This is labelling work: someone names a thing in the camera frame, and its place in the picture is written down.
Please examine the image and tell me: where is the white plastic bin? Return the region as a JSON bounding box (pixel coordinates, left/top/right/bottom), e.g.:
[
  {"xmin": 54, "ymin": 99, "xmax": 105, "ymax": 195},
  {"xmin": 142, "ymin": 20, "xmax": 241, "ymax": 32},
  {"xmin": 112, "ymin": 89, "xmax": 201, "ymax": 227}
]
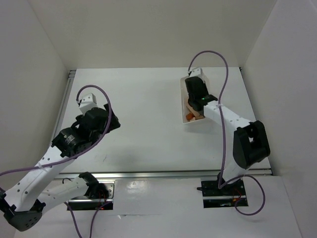
[{"xmin": 180, "ymin": 73, "xmax": 217, "ymax": 124}]

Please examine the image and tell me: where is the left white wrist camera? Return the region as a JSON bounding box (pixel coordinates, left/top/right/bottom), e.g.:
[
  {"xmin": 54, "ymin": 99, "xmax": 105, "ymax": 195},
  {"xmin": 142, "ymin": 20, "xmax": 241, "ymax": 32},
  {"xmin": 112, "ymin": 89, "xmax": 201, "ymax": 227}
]
[{"xmin": 77, "ymin": 93, "xmax": 98, "ymax": 115}]

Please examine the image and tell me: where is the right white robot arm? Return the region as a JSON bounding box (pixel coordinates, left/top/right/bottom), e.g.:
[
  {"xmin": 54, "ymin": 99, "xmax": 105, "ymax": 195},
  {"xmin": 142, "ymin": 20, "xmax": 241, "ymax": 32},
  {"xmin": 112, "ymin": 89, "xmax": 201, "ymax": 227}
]
[{"xmin": 185, "ymin": 76, "xmax": 270, "ymax": 190}]

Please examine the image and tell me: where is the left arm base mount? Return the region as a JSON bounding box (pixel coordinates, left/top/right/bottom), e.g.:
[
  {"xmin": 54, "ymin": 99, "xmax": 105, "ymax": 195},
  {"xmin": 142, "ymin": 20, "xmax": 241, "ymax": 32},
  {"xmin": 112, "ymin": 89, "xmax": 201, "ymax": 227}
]
[{"xmin": 67, "ymin": 179, "xmax": 115, "ymax": 211}]

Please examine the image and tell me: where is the aluminium rail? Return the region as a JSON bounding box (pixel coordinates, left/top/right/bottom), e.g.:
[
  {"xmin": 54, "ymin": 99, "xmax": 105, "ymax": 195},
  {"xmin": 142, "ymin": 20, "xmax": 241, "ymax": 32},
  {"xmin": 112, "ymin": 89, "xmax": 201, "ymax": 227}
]
[
  {"xmin": 49, "ymin": 70, "xmax": 76, "ymax": 147},
  {"xmin": 55, "ymin": 169, "xmax": 272, "ymax": 180}
]

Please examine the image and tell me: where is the aluminium front rail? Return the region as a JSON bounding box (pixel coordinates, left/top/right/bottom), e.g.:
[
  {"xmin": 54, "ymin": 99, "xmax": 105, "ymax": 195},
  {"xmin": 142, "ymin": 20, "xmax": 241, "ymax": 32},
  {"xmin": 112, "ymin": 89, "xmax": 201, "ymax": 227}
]
[{"xmin": 55, "ymin": 169, "xmax": 272, "ymax": 180}]

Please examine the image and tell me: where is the long light wood block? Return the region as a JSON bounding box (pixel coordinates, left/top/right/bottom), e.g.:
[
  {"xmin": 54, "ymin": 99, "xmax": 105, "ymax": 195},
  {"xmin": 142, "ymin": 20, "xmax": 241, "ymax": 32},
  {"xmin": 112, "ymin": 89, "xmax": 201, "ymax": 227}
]
[{"xmin": 186, "ymin": 106, "xmax": 205, "ymax": 121}]

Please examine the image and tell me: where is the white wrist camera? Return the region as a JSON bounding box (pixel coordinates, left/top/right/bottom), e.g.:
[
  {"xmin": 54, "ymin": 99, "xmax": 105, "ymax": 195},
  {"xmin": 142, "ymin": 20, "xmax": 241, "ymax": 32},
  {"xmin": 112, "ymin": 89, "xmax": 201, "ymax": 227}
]
[
  {"xmin": 189, "ymin": 67, "xmax": 203, "ymax": 78},
  {"xmin": 77, "ymin": 93, "xmax": 98, "ymax": 115}
]

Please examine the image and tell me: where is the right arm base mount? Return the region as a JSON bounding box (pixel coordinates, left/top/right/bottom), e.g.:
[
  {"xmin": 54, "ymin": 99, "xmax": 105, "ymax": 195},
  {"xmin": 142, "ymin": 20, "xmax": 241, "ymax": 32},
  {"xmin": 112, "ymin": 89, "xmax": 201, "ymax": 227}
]
[{"xmin": 196, "ymin": 180, "xmax": 248, "ymax": 208}]

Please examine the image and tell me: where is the orange arch block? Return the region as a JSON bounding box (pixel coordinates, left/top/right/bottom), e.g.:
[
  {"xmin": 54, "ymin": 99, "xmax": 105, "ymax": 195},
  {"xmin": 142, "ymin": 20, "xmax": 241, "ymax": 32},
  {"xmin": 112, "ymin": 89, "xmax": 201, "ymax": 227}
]
[{"xmin": 186, "ymin": 113, "xmax": 195, "ymax": 121}]

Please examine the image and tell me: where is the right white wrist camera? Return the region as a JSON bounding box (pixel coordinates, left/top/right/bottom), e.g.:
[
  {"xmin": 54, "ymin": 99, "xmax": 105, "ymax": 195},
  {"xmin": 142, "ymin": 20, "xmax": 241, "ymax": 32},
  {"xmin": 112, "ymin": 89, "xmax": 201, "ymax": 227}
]
[{"xmin": 189, "ymin": 67, "xmax": 203, "ymax": 78}]

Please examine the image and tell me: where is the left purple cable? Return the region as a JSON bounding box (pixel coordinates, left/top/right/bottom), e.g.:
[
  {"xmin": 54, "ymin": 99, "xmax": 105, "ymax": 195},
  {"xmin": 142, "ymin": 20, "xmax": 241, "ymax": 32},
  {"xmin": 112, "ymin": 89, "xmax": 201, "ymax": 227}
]
[{"xmin": 0, "ymin": 84, "xmax": 113, "ymax": 238}]

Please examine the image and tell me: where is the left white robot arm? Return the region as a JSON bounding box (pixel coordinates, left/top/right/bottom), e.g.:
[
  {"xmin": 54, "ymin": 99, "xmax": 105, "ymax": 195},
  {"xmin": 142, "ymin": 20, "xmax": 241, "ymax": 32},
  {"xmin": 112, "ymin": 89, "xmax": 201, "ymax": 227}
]
[{"xmin": 0, "ymin": 104, "xmax": 120, "ymax": 232}]

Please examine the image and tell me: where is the aluminium left rail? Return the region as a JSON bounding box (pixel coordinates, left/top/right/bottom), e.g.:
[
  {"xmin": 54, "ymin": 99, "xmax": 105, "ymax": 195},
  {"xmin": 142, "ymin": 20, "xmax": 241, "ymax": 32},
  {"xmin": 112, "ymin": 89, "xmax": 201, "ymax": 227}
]
[{"xmin": 49, "ymin": 70, "xmax": 76, "ymax": 147}]

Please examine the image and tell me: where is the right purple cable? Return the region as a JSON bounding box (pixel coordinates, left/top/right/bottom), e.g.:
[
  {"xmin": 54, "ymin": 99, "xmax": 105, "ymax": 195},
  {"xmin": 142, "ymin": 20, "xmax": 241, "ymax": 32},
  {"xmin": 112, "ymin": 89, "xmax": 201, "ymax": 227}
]
[{"xmin": 187, "ymin": 51, "xmax": 265, "ymax": 219}]

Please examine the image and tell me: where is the purple cable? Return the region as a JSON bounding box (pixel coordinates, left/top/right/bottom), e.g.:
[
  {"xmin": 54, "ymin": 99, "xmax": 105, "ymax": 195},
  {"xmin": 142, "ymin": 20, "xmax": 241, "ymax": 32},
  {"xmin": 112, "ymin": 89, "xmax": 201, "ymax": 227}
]
[
  {"xmin": 187, "ymin": 51, "xmax": 265, "ymax": 219},
  {"xmin": 0, "ymin": 84, "xmax": 113, "ymax": 238}
]

